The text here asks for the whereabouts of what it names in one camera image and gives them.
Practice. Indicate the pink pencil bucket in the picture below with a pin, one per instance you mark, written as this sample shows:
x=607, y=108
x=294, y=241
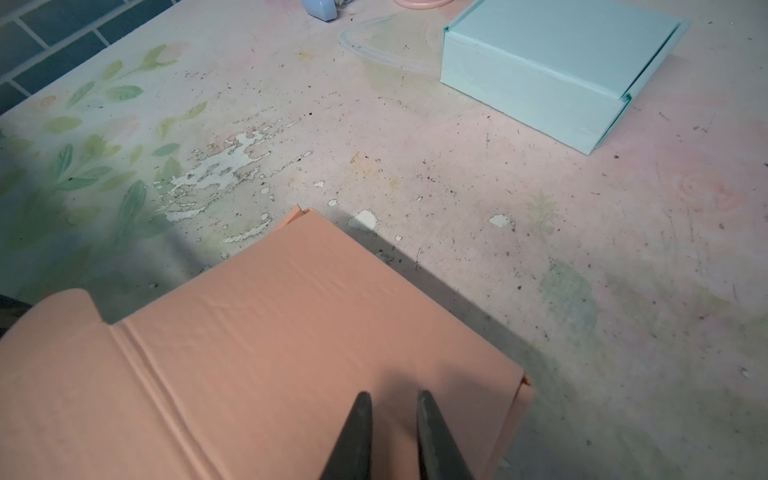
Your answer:
x=422, y=4

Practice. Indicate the light blue paper box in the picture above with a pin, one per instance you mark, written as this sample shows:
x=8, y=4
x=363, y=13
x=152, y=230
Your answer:
x=568, y=69

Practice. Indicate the pink paper box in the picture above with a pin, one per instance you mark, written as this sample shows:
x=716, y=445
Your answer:
x=250, y=370

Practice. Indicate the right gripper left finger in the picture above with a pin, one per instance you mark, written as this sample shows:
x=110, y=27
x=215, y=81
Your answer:
x=350, y=458

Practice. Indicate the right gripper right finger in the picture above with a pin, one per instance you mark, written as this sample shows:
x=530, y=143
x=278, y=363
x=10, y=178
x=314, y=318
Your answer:
x=438, y=453

